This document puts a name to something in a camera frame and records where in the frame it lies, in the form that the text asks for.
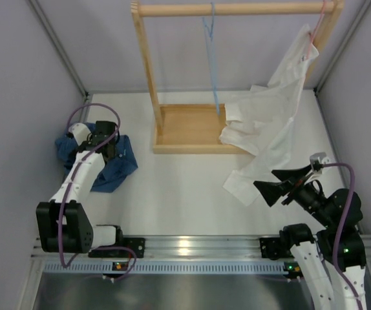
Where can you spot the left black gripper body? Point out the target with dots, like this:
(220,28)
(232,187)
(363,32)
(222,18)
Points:
(114,152)

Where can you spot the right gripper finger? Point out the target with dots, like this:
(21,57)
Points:
(286,174)
(272,191)

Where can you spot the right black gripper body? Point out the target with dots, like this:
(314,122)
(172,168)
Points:
(309,198)

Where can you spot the blue checked shirt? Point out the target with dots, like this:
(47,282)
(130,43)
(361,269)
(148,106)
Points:
(121,161)

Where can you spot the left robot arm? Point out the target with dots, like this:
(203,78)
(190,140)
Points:
(62,222)

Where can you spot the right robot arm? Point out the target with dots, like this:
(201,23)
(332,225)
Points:
(332,261)

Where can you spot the white shirt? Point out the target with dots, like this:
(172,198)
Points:
(261,121)

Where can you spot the wooden clothes rack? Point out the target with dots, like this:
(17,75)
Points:
(195,128)

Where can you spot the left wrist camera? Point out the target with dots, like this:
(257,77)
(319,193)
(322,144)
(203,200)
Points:
(78,131)

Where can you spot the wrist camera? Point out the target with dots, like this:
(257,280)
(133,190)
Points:
(78,131)
(315,168)

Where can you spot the left aluminium frame post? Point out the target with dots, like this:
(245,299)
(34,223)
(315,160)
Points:
(60,51)

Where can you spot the aluminium frame post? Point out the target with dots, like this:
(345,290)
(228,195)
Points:
(346,39)
(60,51)

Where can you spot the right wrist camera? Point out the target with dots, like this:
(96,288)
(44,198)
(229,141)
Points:
(315,168)

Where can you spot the grey slotted cable duct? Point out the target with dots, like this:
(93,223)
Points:
(167,267)

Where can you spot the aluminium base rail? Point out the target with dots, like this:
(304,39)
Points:
(199,247)

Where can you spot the blue wire hanger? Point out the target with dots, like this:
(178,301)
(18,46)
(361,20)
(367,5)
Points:
(211,57)

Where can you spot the pink wire hanger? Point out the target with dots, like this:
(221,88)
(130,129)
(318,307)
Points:
(314,29)

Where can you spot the right aluminium frame post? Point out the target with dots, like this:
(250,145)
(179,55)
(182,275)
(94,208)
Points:
(346,39)

